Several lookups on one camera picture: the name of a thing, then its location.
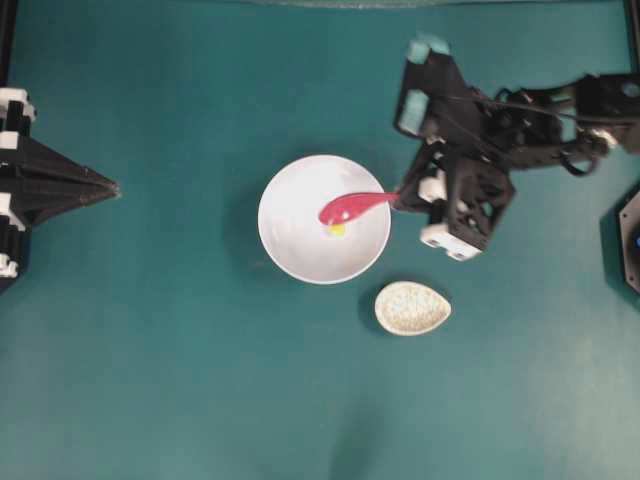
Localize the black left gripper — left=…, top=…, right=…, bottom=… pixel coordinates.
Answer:
left=1, top=87, right=120, bottom=294

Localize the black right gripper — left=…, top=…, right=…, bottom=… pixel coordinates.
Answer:
left=392, top=89, right=565, bottom=261

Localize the pink plastic spoon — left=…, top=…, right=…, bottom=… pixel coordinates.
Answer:
left=318, top=192, right=399, bottom=226

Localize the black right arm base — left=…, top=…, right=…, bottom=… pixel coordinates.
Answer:
left=600, top=182, right=639, bottom=307

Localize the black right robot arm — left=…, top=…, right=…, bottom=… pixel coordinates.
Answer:
left=392, top=74, right=639, bottom=261

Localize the speckled teardrop spoon rest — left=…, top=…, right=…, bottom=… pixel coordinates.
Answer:
left=374, top=281, right=452, bottom=336

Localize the white round bowl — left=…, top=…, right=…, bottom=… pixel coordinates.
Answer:
left=257, top=155, right=391, bottom=285

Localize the black camera cable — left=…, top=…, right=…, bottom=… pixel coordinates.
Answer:
left=439, top=94, right=640, bottom=124

